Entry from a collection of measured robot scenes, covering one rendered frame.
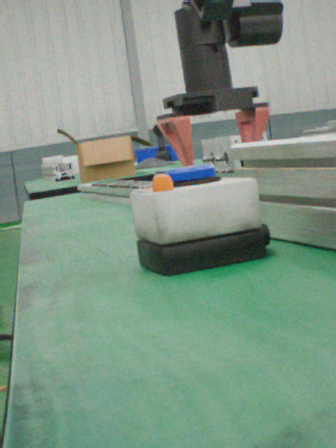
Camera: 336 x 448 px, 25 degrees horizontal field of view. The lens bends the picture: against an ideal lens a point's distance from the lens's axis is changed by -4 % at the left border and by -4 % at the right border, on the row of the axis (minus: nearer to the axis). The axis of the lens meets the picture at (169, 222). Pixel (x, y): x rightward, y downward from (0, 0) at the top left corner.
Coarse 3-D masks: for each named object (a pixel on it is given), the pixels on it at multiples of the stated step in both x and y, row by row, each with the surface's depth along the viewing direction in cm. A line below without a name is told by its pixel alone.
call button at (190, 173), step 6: (180, 168) 60; (186, 168) 59; (192, 168) 59; (198, 168) 59; (204, 168) 59; (210, 168) 60; (168, 174) 60; (174, 174) 59; (180, 174) 59; (186, 174) 59; (192, 174) 59; (198, 174) 59; (204, 174) 59; (210, 174) 60; (174, 180) 59; (180, 180) 59; (186, 180) 60; (192, 180) 60
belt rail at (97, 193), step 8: (88, 184) 179; (88, 192) 177; (96, 192) 167; (104, 192) 154; (112, 192) 147; (120, 192) 140; (128, 192) 134; (96, 200) 165; (104, 200) 156; (112, 200) 148; (120, 200) 141; (128, 200) 135
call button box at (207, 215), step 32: (160, 192) 57; (192, 192) 57; (224, 192) 58; (256, 192) 58; (160, 224) 56; (192, 224) 57; (224, 224) 58; (256, 224) 58; (160, 256) 57; (192, 256) 57; (224, 256) 58; (256, 256) 58
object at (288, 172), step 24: (240, 144) 72; (264, 144) 66; (288, 144) 61; (312, 144) 57; (240, 168) 73; (264, 168) 70; (288, 168) 62; (312, 168) 58; (264, 192) 68; (288, 192) 63; (312, 192) 58; (264, 216) 69; (288, 216) 64; (312, 216) 59; (288, 240) 65; (312, 240) 60
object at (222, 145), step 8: (232, 136) 173; (240, 136) 173; (264, 136) 175; (216, 144) 181; (224, 144) 176; (232, 144) 173; (216, 152) 182; (224, 152) 178; (216, 160) 176; (224, 160) 177; (232, 160) 174
